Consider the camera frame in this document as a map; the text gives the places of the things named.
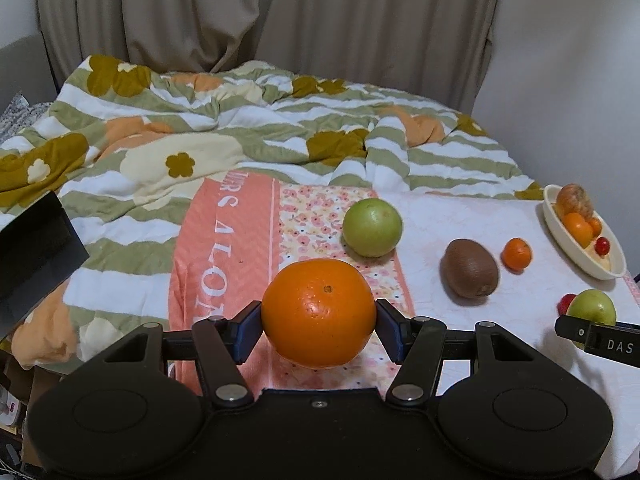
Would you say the pink floral white cloth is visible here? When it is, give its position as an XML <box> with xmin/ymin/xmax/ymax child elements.
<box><xmin>168</xmin><ymin>171</ymin><xmax>639</xmax><ymax>478</ymax></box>

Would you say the brown kiwi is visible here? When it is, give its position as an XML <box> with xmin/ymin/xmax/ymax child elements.
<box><xmin>440</xmin><ymin>238</ymin><xmax>499</xmax><ymax>300</ymax></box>

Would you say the small mandarin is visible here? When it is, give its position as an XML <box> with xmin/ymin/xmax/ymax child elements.
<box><xmin>501</xmin><ymin>237</ymin><xmax>533</xmax><ymax>273</ymax></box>

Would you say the cream oval dish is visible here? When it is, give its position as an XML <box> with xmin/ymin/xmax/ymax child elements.
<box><xmin>542</xmin><ymin>184</ymin><xmax>627</xmax><ymax>281</ymax></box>

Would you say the large orange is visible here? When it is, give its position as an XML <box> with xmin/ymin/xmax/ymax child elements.
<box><xmin>260</xmin><ymin>259</ymin><xmax>376</xmax><ymax>368</ymax></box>

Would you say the red cherry tomato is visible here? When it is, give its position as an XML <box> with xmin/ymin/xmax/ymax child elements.
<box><xmin>556</xmin><ymin>294</ymin><xmax>576</xmax><ymax>315</ymax></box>
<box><xmin>594</xmin><ymin>236</ymin><xmax>611</xmax><ymax>258</ymax></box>

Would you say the medium orange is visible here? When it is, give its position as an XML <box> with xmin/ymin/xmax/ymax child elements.
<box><xmin>562</xmin><ymin>211</ymin><xmax>593</xmax><ymax>248</ymax></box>

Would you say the tiny mandarin in dish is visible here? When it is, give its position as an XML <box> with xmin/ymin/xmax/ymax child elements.
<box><xmin>588</xmin><ymin>216</ymin><xmax>602</xmax><ymax>238</ymax></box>

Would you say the beige curtain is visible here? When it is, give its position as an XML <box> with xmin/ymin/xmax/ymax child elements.
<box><xmin>37</xmin><ymin>0</ymin><xmax>498</xmax><ymax>112</ymax></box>

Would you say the small green apple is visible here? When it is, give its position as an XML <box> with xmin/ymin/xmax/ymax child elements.
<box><xmin>342</xmin><ymin>197</ymin><xmax>404</xmax><ymax>258</ymax></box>

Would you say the reddish yellow apple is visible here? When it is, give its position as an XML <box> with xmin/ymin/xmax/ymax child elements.
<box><xmin>554</xmin><ymin>183</ymin><xmax>593</xmax><ymax>220</ymax></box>

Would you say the large green apple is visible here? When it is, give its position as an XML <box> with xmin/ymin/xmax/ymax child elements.
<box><xmin>566</xmin><ymin>289</ymin><xmax>617</xmax><ymax>326</ymax></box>

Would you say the striped flower duvet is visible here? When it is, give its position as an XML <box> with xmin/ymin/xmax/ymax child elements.
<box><xmin>1</xmin><ymin>54</ymin><xmax>542</xmax><ymax>374</ymax></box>

